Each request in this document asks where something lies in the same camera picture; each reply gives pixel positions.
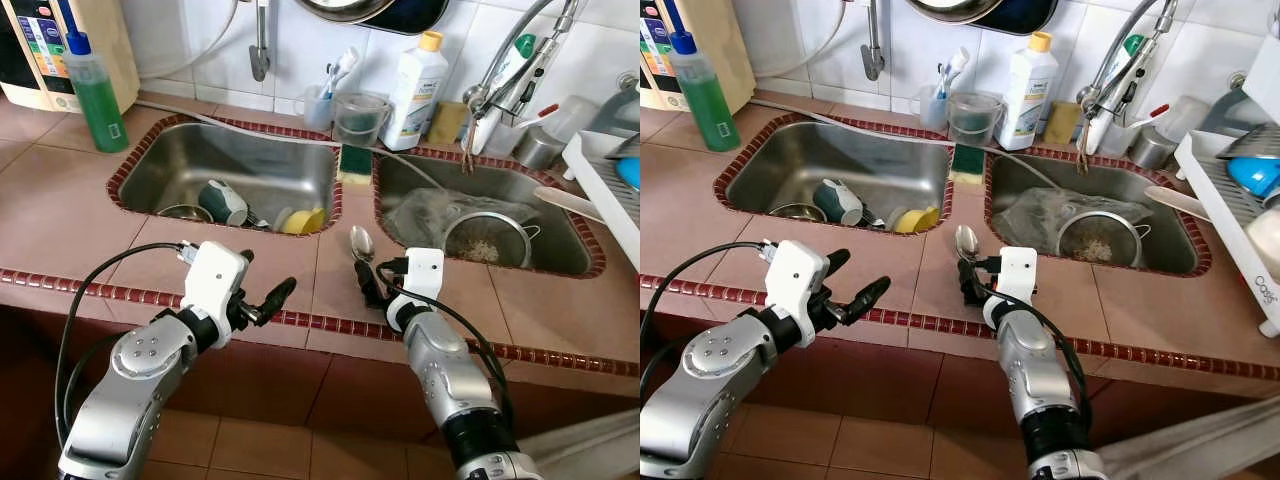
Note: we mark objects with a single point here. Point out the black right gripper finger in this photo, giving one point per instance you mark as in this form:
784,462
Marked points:
975,270
366,290
377,272
968,290

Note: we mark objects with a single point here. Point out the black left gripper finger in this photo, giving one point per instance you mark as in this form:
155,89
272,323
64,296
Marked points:
246,257
838,260
870,298
278,298

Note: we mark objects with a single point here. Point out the metal spoon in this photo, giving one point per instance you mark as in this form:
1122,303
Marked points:
966,241
361,242

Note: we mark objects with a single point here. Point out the white round bowl base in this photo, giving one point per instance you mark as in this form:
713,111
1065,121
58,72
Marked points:
893,220
280,220

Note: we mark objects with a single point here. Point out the teal mug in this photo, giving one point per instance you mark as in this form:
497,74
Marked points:
832,200
218,200

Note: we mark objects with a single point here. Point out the steel bowl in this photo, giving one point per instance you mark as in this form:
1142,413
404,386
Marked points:
180,213
795,213

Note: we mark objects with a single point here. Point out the yellow plastic bowl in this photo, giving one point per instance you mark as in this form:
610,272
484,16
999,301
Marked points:
917,221
303,222

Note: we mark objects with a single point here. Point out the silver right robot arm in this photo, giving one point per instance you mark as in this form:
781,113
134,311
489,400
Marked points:
450,380
1035,380

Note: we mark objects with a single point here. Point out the clear plastic bag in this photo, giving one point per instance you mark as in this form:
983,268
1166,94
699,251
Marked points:
1030,215
420,215

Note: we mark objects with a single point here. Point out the steel sink basin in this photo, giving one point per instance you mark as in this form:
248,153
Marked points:
1020,172
810,160
410,170
200,160

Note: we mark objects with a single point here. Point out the green yellow sponge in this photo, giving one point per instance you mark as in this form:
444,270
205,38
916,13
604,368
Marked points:
967,162
355,162

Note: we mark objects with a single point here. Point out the steel mesh strainer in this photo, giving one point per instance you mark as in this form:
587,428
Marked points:
485,240
1095,240

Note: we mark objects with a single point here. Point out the clear cup with toothbrushes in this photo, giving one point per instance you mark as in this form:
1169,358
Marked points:
318,108
932,108

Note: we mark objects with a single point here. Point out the beige sponge block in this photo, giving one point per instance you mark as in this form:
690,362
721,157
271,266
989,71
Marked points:
1060,122
448,122

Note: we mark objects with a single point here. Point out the white detergent bottle yellow cap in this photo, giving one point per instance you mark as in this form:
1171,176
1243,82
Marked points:
1025,100
415,100

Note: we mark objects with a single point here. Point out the green dish soap bottle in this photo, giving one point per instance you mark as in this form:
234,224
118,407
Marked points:
712,110
100,110

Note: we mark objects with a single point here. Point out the beige rice paddle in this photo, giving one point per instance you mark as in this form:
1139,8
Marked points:
560,200
1170,200

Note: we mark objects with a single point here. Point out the chrome sink faucet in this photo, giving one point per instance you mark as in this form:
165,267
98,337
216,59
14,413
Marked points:
478,97
1090,97

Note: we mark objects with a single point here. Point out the small steel cup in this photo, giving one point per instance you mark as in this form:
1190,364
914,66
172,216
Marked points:
540,150
1152,150

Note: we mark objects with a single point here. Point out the white faucet filter green cap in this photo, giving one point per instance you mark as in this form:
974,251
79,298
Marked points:
1115,95
505,95

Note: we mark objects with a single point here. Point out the blue bowl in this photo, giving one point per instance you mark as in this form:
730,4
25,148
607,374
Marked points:
630,172
1255,175

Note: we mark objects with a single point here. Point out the white dish rack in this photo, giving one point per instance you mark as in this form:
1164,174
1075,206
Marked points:
1215,200
600,190

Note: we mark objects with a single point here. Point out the hanging steel wok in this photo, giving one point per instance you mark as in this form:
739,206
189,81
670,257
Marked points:
400,15
1010,15

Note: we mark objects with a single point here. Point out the white beige water ioniser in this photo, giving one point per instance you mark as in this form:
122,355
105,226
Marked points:
30,50
660,50

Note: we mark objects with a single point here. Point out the white ceramic jug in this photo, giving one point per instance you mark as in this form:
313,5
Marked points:
1265,240

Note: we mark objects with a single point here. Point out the stacked steel plates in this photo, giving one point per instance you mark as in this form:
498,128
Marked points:
1255,140

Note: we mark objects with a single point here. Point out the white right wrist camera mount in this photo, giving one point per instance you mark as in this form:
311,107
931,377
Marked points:
422,275
1015,275

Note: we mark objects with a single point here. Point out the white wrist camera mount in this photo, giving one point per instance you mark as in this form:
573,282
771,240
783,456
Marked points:
422,275
795,285
1015,275
213,285

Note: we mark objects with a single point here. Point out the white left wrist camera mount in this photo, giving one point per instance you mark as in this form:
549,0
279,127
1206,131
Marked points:
213,285
795,285

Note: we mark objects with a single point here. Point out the grey wall tap nozzle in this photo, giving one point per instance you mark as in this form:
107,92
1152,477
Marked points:
873,60
260,60

